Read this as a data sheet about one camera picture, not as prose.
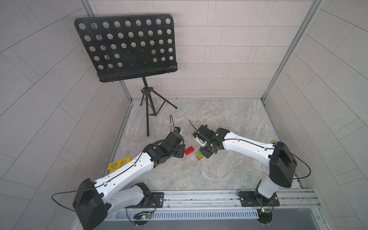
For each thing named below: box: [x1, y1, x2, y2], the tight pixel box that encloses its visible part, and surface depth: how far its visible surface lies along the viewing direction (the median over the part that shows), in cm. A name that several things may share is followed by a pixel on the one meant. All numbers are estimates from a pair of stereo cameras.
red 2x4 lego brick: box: [184, 145, 195, 156], surface depth 89 cm
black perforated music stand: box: [74, 13, 178, 137], surface depth 63 cm
